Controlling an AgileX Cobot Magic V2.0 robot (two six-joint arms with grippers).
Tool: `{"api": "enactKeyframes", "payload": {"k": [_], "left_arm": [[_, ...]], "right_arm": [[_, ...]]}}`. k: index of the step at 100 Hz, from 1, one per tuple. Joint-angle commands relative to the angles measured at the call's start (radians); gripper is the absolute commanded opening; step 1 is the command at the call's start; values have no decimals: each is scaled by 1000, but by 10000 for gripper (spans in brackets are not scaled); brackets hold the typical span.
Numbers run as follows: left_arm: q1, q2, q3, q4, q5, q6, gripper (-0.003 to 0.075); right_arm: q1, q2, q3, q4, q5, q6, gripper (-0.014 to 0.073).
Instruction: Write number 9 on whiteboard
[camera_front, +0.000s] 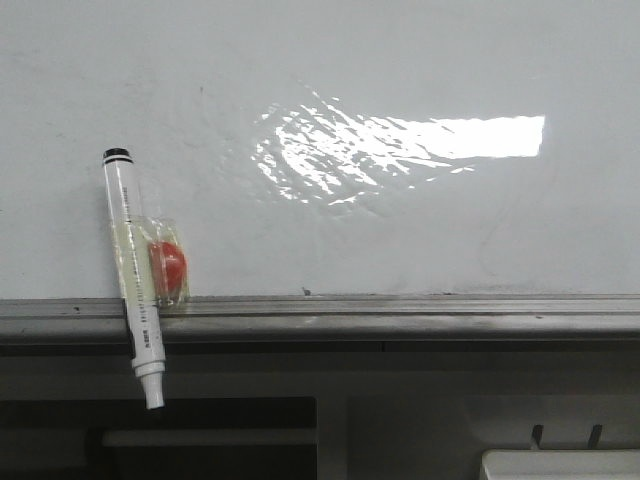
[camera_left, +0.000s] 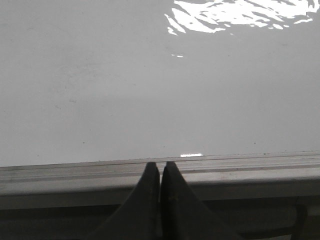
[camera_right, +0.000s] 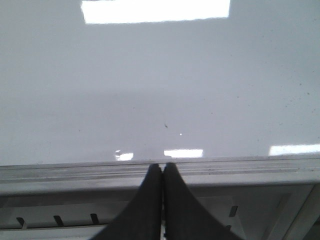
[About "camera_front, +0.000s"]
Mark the red magnet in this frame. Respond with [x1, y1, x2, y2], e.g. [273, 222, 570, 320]
[148, 241, 187, 299]

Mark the white whiteboard marker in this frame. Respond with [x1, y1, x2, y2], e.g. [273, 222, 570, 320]
[102, 148, 166, 410]

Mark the white plastic bin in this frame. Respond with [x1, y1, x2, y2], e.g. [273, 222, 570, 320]
[478, 450, 639, 479]

